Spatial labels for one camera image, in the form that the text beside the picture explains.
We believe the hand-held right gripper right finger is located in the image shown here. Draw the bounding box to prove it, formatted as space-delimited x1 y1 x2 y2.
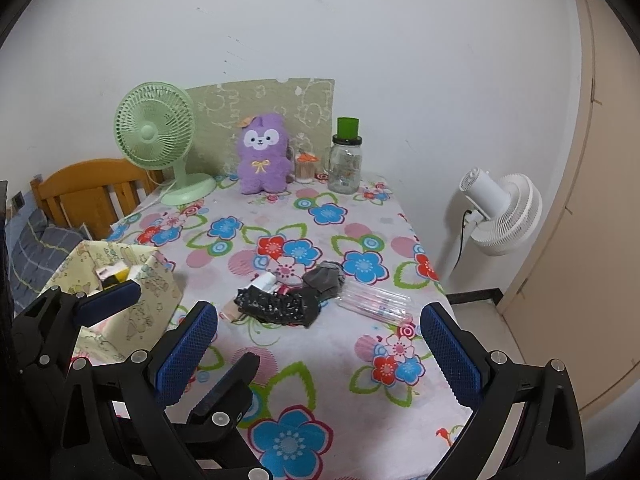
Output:
419 301 587 480

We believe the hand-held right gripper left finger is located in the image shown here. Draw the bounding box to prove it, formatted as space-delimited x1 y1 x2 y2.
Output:
59 301 219 480

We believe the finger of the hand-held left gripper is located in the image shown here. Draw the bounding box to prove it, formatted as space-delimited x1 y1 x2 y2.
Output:
167 351 275 480
9 280 142 378

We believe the printed yellow storage box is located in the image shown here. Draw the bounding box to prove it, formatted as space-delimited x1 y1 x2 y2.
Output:
42 240 183 363

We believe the clear plastic pen pack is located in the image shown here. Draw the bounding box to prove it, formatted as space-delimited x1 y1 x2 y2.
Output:
336 280 415 323

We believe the black plastic bag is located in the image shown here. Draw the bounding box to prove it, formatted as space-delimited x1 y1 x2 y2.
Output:
235 285 323 329

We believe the small white roll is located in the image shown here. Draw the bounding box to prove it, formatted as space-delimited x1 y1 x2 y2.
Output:
248 271 278 292

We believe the dark grey cloth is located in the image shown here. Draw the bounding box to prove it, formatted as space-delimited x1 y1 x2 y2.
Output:
302 261 347 306

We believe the plaid grey pillow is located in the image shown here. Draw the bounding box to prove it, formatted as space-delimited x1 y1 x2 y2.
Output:
5 207 86 311

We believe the white standing fan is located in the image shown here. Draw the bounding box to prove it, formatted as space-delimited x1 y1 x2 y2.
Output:
442 168 543 281

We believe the green desk fan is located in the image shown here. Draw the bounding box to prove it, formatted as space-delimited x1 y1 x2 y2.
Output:
113 81 217 206

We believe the purple plush toy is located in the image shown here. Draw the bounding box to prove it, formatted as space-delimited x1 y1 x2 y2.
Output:
236 112 294 195

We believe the beige wardrobe door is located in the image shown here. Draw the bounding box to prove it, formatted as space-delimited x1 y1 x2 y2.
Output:
500 0 640 418

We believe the glass jar with green lid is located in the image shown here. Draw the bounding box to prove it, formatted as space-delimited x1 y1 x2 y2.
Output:
327 117 364 194

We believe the small jar with orange lid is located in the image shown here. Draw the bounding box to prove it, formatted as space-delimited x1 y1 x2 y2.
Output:
294 151 318 183

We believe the green printed board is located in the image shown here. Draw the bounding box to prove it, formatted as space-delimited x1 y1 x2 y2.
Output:
185 78 335 181

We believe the white fan power cable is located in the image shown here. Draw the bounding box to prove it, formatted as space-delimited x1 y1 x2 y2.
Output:
112 182 176 226

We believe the black fan cable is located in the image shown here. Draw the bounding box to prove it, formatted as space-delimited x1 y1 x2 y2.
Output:
457 210 476 276

